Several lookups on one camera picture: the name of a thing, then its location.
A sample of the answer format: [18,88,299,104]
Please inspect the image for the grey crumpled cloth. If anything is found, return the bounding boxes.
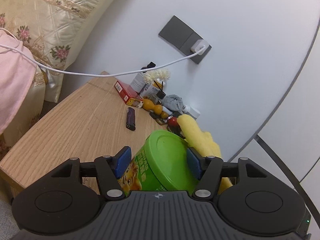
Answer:
[162,94,184,112]

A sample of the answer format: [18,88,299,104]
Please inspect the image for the yellow cleaning cloth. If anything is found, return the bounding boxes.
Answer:
[177,114,232,194]

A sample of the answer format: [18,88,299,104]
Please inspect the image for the white charger plug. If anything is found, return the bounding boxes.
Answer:
[190,39,209,55]

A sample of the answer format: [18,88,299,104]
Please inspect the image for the orange gourd ornament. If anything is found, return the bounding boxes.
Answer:
[143,99,169,119]

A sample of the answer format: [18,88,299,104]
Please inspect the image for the white flower reed diffuser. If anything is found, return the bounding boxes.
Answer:
[140,68,171,99]

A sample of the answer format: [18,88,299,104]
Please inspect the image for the green lidded food container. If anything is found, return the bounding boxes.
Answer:
[118,130,198,194]

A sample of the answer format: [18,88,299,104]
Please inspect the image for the red round bead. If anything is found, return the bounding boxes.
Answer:
[167,117,179,127]

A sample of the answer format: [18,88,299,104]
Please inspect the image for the wooden bedside table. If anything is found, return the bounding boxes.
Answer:
[1,77,165,194]

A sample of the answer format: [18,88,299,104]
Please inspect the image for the white charging cable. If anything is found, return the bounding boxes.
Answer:
[0,28,206,78]

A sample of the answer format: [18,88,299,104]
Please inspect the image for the pink bedsheet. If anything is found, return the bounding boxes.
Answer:
[0,30,37,132]

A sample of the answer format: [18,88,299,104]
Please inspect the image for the grey wall socket panel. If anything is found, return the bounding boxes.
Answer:
[158,15,203,56]

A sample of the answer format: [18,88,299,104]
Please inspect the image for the red cigarette box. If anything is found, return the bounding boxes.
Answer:
[114,80,143,108]

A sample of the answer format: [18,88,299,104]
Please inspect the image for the cream quilted headboard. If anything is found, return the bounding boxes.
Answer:
[1,0,114,155]

